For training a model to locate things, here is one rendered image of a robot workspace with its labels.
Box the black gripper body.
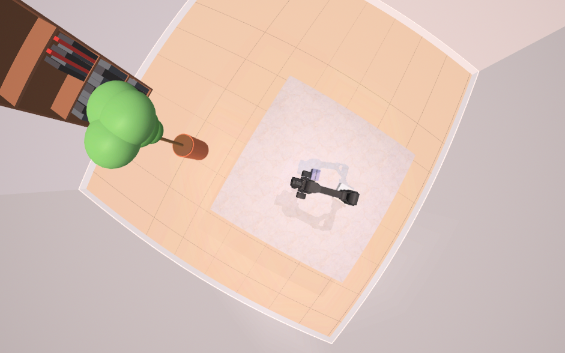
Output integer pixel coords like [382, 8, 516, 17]
[296, 170, 312, 199]

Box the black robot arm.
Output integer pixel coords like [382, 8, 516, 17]
[290, 177, 360, 206]

